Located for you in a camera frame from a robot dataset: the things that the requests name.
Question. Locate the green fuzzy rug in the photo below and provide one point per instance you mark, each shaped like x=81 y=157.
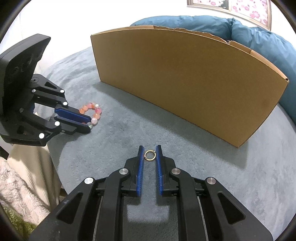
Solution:
x=24 y=228

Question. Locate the floral window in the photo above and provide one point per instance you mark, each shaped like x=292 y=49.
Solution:
x=255 y=11

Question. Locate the grey bed sheet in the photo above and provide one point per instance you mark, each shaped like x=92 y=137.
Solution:
x=260 y=173

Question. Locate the blue duvet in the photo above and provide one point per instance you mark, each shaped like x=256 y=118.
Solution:
x=271 y=46

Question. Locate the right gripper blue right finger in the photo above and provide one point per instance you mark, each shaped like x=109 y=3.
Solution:
x=206 y=209

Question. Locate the brown cardboard box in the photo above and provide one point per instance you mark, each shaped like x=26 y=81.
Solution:
x=223 y=87

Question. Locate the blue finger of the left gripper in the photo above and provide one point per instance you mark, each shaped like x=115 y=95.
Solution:
x=23 y=127
x=51 y=95

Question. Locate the cream trouser leg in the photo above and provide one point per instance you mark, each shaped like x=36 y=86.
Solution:
x=30 y=186

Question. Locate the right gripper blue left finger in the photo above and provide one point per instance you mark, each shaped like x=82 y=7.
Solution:
x=94 y=209

